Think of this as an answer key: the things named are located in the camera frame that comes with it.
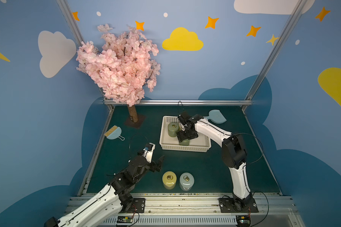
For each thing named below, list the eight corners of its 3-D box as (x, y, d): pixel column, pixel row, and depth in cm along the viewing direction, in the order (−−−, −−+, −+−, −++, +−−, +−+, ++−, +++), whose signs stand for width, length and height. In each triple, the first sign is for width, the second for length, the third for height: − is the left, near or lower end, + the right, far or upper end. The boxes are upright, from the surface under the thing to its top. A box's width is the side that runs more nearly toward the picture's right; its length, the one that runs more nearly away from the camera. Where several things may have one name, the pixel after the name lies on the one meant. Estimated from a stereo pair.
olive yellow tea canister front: (162, 189, 82) (161, 185, 74) (163, 176, 86) (162, 171, 79) (176, 189, 82) (177, 185, 74) (176, 176, 86) (176, 171, 79)
